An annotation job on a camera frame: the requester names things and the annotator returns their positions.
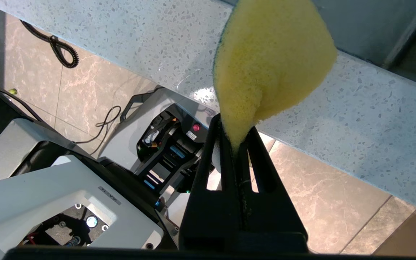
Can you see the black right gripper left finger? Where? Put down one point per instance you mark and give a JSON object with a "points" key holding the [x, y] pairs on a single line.
{"points": [[208, 220]]}

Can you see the yellow green sponge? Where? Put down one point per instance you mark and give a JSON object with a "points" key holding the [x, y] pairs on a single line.
{"points": [[265, 54]]}

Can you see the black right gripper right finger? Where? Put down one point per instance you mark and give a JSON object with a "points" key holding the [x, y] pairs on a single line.
{"points": [[273, 220]]}

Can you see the small yellow green ball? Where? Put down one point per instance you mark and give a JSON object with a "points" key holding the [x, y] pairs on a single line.
{"points": [[12, 91]]}

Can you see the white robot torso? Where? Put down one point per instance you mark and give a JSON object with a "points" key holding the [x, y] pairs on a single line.
{"points": [[31, 187]]}

